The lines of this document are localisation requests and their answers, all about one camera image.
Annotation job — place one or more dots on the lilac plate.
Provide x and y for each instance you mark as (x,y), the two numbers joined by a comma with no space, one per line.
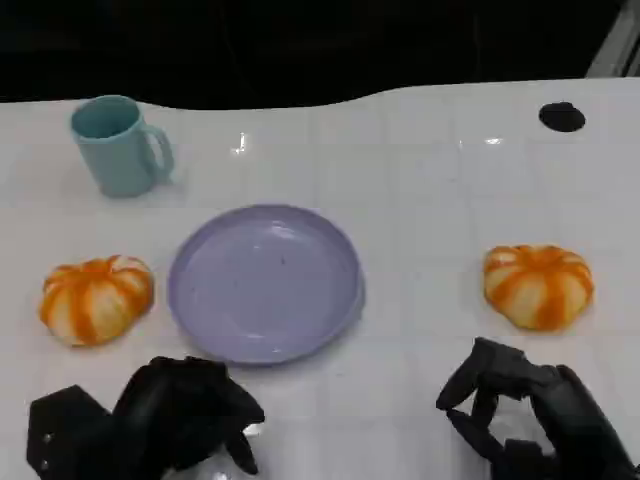
(265,285)

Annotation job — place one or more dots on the white metal frame post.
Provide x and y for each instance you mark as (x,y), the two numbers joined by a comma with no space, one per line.
(617,47)

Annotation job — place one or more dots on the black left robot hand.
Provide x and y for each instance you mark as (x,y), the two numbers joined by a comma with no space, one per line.
(170,410)

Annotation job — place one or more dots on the orange white toy bread roll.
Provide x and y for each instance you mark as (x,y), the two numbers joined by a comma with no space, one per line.
(95,300)
(537,287)

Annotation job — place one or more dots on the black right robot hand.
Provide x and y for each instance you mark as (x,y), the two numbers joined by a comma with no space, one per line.
(565,410)

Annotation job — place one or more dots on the pale green mug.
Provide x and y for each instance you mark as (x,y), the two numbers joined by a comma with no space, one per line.
(117,155)

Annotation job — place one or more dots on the black round table grommet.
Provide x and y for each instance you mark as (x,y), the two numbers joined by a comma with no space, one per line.
(561,117)

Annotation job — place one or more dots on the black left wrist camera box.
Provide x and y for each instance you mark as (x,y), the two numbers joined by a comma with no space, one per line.
(65,435)

